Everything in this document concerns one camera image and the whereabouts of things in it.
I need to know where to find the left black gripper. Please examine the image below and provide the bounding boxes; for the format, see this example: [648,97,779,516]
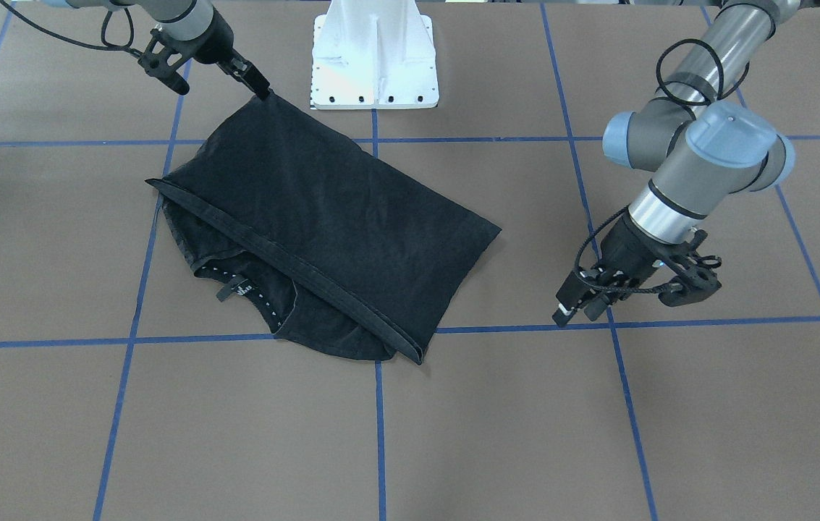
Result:
[551,214,723,329]

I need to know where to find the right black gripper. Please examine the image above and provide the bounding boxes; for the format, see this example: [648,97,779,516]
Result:
[138,9,271,100]

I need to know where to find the black graphic t-shirt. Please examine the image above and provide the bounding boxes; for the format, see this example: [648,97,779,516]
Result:
[148,93,500,364]

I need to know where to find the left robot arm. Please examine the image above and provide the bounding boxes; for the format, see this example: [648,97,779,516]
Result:
[552,1,801,329]

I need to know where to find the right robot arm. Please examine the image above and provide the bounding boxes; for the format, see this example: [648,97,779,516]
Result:
[45,1,270,99]

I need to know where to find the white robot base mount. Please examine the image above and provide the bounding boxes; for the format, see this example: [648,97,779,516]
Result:
[310,1,440,110]

